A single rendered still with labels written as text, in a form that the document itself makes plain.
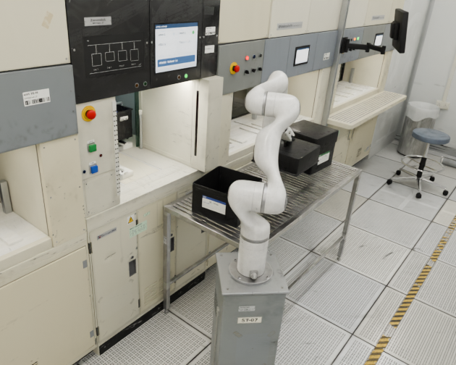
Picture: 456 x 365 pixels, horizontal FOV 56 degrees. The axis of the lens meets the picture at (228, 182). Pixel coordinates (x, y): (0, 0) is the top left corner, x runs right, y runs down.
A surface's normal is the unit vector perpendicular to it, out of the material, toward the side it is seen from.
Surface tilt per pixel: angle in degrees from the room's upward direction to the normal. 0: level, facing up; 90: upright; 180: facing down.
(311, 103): 90
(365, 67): 90
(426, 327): 0
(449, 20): 90
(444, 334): 0
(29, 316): 90
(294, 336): 0
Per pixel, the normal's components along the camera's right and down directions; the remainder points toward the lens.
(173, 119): -0.62, 0.31
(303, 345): 0.07, -0.89
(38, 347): 0.79, 0.32
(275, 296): 0.12, 0.45
